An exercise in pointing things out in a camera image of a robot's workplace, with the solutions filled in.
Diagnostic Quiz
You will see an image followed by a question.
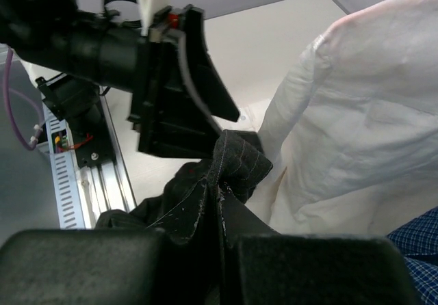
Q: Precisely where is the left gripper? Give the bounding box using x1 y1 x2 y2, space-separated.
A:
128 5 240 158

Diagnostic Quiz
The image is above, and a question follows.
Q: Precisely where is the black pinstripe shirt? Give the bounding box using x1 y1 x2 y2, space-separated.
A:
95 129 274 237

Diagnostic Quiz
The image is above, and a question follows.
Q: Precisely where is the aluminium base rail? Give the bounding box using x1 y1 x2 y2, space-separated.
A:
43 98 136 229

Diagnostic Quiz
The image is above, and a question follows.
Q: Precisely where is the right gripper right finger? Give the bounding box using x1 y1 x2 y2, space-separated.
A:
217 190 420 304

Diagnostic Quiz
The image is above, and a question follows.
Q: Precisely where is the white shirt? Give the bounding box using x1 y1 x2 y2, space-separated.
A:
246 0 437 235

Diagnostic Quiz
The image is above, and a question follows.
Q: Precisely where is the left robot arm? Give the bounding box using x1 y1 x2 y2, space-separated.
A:
1 0 240 159

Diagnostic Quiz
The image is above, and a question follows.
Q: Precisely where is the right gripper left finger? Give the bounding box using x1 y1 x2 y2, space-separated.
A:
1 180 218 304

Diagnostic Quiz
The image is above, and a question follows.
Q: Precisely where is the blue checked shirt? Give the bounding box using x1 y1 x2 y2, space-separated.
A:
387 208 438 305

